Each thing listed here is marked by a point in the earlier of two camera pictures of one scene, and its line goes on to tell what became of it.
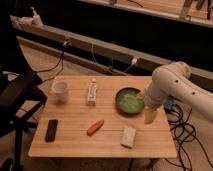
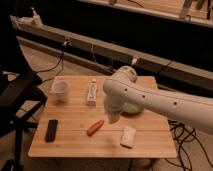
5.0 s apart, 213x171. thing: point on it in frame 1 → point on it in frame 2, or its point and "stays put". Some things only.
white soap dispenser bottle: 36,20 stays put
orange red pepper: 95,127 stays put
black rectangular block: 51,130 stays put
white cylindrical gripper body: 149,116 → 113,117
